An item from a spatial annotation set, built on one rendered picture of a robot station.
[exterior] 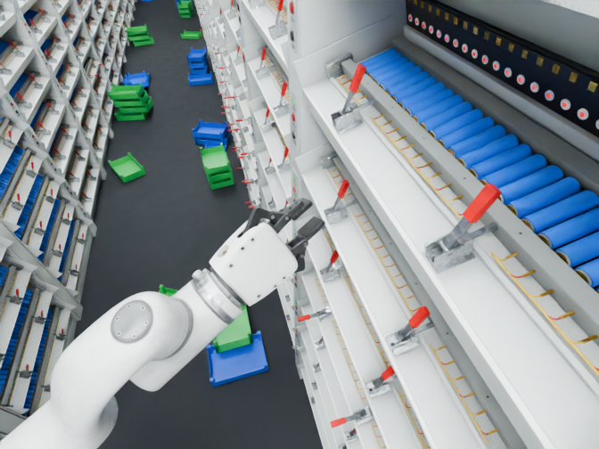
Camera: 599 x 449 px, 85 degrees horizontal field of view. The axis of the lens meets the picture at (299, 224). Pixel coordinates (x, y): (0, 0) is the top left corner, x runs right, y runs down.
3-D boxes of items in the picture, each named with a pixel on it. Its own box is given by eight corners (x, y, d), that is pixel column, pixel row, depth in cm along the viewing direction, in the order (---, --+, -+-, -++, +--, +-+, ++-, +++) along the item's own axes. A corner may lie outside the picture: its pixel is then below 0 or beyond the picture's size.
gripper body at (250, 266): (194, 259, 48) (252, 210, 51) (236, 301, 53) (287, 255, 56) (205, 279, 42) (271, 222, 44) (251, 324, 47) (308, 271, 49)
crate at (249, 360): (212, 387, 172) (209, 382, 167) (209, 350, 186) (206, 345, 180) (268, 371, 178) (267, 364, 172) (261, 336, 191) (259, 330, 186)
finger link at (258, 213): (234, 208, 46) (272, 203, 48) (239, 259, 48) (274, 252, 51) (237, 210, 45) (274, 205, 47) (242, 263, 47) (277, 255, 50)
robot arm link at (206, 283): (184, 270, 49) (201, 256, 49) (222, 306, 53) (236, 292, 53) (195, 294, 41) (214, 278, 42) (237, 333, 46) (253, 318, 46)
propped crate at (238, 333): (213, 314, 201) (210, 305, 197) (246, 306, 205) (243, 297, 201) (216, 353, 176) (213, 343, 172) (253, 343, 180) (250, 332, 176)
